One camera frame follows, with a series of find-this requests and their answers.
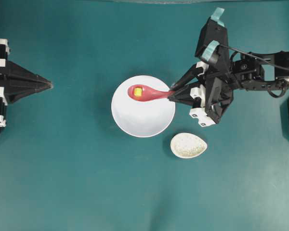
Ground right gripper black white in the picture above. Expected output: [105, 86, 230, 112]
[167, 59, 241, 127]

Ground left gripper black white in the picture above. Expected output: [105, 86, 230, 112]
[0, 38, 53, 133]

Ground pink ceramic spoon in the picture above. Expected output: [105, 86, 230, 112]
[127, 84, 174, 102]

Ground yellow hexagonal prism block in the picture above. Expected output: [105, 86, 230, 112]
[133, 88, 143, 97]

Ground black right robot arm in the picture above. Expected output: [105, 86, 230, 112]
[167, 51, 289, 127]

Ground white round bowl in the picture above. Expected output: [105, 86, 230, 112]
[111, 75, 175, 138]

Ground speckled white spoon rest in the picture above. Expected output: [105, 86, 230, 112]
[170, 132, 208, 159]

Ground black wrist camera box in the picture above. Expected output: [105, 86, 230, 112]
[195, 7, 230, 71]

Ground black cable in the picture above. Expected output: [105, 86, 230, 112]
[218, 43, 289, 72]

